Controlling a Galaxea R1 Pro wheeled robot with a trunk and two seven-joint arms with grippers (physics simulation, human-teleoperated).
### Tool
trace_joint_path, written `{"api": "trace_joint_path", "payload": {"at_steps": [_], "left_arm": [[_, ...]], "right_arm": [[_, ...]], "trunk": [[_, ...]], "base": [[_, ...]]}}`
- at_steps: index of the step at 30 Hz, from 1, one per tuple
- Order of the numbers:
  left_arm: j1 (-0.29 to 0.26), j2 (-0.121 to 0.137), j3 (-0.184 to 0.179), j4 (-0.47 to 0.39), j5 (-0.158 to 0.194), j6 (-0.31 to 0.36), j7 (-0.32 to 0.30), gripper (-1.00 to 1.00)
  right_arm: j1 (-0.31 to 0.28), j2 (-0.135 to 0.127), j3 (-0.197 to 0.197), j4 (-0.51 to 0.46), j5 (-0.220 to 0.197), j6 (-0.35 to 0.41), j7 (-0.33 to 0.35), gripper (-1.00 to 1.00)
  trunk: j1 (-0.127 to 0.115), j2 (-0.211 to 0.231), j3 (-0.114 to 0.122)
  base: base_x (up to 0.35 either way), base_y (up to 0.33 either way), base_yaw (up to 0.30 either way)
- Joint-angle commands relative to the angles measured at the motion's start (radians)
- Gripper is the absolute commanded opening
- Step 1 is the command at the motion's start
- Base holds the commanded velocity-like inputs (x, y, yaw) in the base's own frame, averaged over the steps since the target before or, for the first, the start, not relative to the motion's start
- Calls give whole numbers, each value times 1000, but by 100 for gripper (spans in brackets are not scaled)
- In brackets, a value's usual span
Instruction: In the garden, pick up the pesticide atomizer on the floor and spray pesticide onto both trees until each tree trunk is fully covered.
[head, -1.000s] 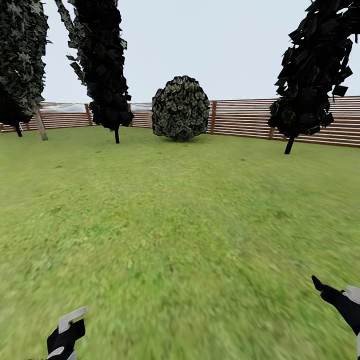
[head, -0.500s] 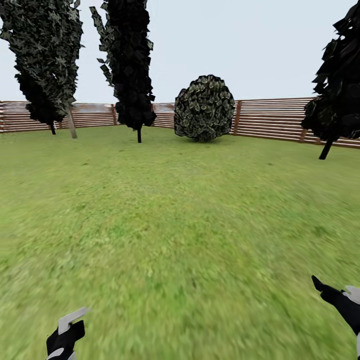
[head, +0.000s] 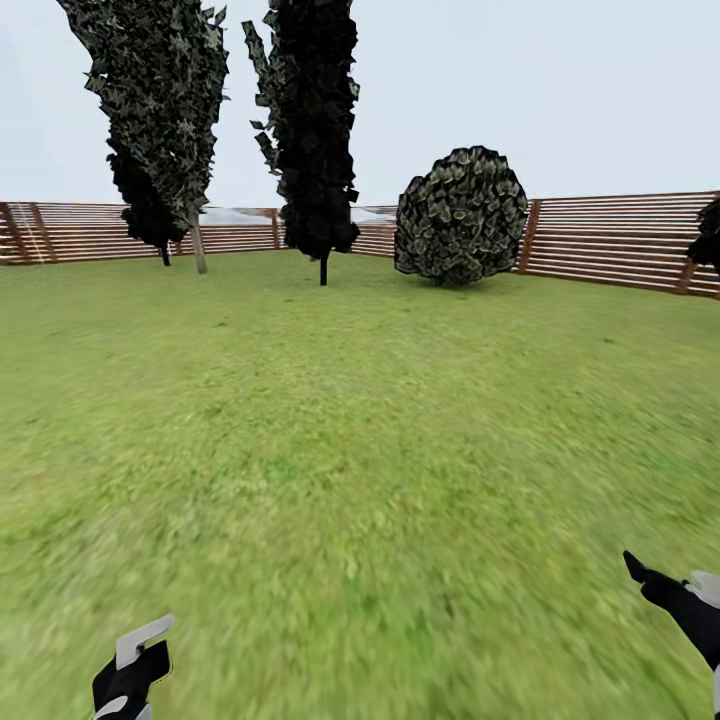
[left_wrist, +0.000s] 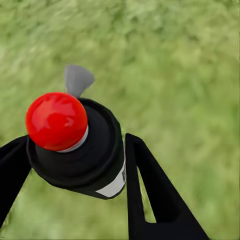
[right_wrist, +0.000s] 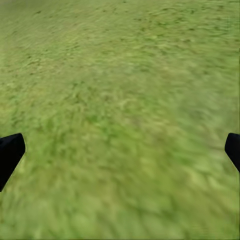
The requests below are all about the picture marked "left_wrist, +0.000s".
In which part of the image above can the pesticide atomizer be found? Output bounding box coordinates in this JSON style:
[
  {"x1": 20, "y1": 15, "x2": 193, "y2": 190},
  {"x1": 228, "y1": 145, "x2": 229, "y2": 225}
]
[{"x1": 25, "y1": 64, "x2": 127, "y2": 200}]

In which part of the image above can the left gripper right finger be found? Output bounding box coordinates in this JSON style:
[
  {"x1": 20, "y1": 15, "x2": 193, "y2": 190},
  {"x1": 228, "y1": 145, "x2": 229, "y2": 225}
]
[{"x1": 124, "y1": 133, "x2": 210, "y2": 240}]

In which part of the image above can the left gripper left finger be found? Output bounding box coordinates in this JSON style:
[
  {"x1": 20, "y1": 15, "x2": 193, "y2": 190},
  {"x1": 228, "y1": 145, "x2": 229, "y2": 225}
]
[{"x1": 0, "y1": 135, "x2": 32, "y2": 228}]

